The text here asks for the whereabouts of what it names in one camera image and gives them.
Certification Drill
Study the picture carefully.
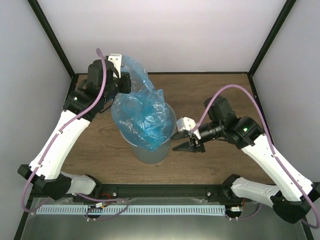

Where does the blue translucent plastic trash bag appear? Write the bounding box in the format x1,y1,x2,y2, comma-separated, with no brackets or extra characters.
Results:
111,55,173,152

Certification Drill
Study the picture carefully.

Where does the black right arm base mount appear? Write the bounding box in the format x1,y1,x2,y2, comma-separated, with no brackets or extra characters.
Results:
206,174,244,203

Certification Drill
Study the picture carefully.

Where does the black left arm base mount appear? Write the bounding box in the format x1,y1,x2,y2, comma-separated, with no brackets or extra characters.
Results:
72,184,117,204

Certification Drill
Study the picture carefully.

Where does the light blue slotted cable duct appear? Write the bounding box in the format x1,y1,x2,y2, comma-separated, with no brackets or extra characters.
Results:
36,204,226,216

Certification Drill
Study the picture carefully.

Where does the translucent grey plastic trash bin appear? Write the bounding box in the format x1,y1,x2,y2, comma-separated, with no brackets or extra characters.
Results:
120,103,177,165

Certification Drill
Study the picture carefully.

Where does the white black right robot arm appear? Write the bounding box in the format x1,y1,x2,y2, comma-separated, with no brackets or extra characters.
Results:
171,95,320,224

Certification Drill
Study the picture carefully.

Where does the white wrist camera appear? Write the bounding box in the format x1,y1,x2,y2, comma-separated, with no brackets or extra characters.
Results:
107,53,124,79
176,117,201,140

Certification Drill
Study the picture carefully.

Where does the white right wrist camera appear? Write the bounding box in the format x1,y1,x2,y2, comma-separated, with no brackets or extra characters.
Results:
176,117,201,140

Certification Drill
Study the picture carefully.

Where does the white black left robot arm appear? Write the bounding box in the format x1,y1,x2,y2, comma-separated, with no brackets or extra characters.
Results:
17,54,131,202

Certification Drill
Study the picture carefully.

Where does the black frame post left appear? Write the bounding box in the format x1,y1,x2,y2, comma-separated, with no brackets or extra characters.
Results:
26,0,76,78

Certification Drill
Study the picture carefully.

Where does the black frame post right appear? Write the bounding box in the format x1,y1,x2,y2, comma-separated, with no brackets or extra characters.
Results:
249,0,297,76

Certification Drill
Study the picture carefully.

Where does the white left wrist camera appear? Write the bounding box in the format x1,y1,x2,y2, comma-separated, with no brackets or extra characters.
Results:
107,53,124,79

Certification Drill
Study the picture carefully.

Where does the black frame post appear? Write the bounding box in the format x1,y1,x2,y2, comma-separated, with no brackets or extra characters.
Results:
249,0,297,76
26,0,76,78

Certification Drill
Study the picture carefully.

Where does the black aluminium front rail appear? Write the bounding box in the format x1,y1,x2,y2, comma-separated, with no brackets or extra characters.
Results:
31,183,251,198

